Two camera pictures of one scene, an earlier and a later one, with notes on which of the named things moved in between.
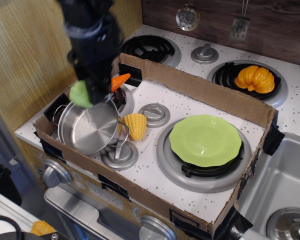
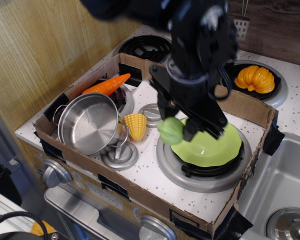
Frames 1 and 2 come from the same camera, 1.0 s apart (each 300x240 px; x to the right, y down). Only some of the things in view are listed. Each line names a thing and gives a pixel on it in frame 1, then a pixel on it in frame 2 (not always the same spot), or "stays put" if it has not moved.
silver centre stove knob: [157, 115] stays put
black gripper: [93, 57] → [194, 99]
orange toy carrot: [117, 82] stays put
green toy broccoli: [78, 94] → [171, 130]
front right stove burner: [200, 179] stays put
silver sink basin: [280, 181] stays put
